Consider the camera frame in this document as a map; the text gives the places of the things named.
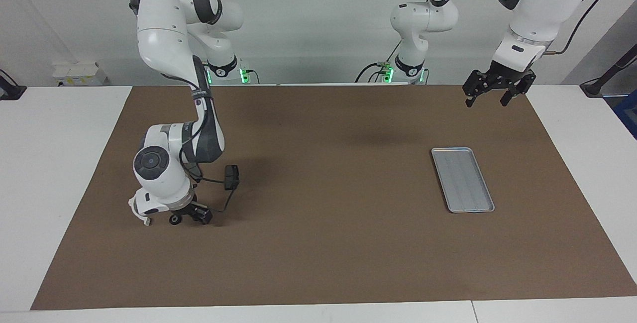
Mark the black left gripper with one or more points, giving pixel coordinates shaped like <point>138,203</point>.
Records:
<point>507,78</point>

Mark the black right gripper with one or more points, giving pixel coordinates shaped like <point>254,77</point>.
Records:
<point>184,207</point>

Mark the large black silver-centred bearing gear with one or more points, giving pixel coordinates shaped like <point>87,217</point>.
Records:
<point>174,219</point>

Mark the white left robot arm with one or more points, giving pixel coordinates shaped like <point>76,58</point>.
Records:
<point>532,9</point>

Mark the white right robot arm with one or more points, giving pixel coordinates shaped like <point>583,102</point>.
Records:
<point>164,29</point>

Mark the silver metal tray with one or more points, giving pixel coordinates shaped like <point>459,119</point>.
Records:
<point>468,183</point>

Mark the rectangular dark grey brake pad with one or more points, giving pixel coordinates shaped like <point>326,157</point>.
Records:
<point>231,177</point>

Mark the black angled pole stand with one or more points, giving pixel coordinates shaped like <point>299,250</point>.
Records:
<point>594,87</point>

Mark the brown table mat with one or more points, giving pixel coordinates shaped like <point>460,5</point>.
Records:
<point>298,243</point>

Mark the blue box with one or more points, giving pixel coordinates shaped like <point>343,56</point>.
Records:
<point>629,114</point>

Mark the white box with yellow labels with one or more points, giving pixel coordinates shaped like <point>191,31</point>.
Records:
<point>79,73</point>

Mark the black clamp stand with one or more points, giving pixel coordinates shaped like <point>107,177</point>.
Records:
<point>12,91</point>

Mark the white semicircular bracket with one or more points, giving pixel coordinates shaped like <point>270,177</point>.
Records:
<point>146,222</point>

